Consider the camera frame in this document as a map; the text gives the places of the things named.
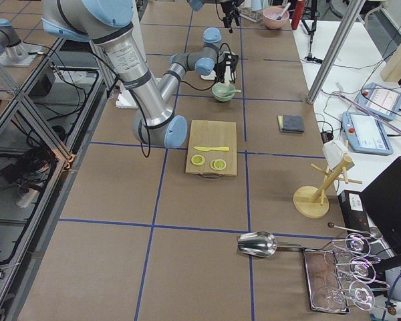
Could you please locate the white bear tray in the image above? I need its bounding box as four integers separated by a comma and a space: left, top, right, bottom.
200, 71, 216, 81

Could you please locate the white ceramic spoon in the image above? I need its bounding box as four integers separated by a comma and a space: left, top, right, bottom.
216, 86, 242, 97

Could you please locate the grey folded cloth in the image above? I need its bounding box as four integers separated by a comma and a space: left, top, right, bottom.
277, 114, 305, 134

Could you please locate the black monitor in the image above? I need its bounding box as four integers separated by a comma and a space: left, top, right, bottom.
361, 156, 401, 254

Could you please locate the white paper cup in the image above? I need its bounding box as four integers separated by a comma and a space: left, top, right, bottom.
322, 140, 348, 169

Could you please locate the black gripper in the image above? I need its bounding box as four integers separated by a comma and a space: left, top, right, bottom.
217, 51, 239, 84

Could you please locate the green ceramic bowl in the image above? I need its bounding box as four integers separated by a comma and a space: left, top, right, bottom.
211, 83, 236, 102

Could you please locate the pink bowl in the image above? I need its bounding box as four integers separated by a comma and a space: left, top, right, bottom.
262, 7, 289, 29

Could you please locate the yellow plastic knife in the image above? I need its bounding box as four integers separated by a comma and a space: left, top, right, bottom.
193, 146, 230, 152

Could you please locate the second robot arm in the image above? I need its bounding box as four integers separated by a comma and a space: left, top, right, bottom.
0, 18, 43, 67

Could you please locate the blue teach pendant near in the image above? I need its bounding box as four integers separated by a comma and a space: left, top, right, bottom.
342, 112, 394, 156

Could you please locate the black tripod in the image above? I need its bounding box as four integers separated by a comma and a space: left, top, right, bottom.
301, 0, 323, 64

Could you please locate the metal tray with glass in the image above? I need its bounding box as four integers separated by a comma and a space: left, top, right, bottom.
302, 248, 350, 315

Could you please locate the stacked lemon slice top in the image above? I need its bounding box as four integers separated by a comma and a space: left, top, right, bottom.
215, 159, 227, 171

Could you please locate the metal scoop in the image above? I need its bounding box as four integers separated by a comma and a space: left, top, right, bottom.
237, 231, 303, 258

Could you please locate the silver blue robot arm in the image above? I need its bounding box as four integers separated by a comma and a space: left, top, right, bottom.
42, 0, 239, 148

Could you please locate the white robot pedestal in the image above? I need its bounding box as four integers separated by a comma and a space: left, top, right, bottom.
116, 81, 138, 110

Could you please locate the wooden cutting board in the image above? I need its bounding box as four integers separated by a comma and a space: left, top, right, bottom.
185, 120, 238, 177

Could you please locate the wooden mug tree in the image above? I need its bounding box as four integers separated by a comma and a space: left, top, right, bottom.
293, 154, 362, 219

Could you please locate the blue teach pendant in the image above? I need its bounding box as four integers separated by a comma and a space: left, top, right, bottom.
356, 82, 401, 121
342, 112, 394, 156

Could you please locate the red bottle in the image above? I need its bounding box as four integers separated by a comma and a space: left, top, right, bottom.
291, 0, 305, 30

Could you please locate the aluminium frame post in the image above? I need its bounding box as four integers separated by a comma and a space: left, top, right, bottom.
307, 0, 365, 104

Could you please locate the blue teach pendant far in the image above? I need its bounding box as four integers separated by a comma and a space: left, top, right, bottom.
356, 82, 401, 121

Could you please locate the clear wine glass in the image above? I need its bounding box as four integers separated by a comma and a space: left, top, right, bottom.
312, 280, 377, 312

